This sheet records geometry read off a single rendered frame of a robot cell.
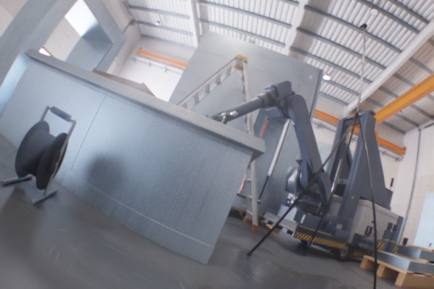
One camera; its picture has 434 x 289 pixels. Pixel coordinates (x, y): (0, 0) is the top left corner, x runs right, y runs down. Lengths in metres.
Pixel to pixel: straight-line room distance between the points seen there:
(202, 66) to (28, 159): 3.82
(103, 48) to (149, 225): 2.31
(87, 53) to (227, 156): 2.42
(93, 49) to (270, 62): 3.14
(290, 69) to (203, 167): 3.66
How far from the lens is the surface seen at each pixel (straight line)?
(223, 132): 1.02
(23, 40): 2.22
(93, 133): 1.26
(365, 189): 3.34
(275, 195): 3.79
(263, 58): 4.51
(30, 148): 0.97
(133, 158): 1.13
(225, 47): 4.62
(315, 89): 4.46
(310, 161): 2.51
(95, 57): 2.93
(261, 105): 2.37
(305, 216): 2.58
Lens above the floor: 0.37
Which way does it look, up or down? 14 degrees up
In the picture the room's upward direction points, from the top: 23 degrees clockwise
